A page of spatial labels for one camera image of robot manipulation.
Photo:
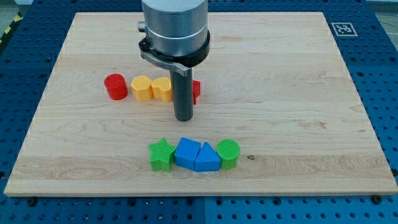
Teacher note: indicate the white fiducial marker tag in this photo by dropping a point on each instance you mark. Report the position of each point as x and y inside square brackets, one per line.
[344, 29]

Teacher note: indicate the wooden board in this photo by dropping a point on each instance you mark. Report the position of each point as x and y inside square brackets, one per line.
[275, 82]

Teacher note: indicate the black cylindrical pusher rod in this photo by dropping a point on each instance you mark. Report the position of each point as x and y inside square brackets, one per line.
[182, 87]

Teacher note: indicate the green cylinder block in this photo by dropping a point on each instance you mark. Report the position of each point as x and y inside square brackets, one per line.
[228, 151]

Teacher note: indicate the red block behind rod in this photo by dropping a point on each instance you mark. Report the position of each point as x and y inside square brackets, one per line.
[196, 90]

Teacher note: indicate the yellow hexagon block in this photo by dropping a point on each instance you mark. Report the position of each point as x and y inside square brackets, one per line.
[141, 88]

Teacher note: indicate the blue cube block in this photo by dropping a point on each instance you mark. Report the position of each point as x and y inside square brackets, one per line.
[186, 153]

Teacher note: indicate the yellow heart block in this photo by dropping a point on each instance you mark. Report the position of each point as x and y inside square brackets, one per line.
[162, 89]

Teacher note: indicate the green star block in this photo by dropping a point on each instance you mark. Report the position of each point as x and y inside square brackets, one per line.
[161, 155]

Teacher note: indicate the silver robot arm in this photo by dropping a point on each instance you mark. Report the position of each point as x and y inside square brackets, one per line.
[177, 35]

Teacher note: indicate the blue triangle block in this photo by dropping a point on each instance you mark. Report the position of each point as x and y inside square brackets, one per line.
[207, 159]

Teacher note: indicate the red cylinder block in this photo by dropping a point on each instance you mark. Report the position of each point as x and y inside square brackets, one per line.
[116, 86]

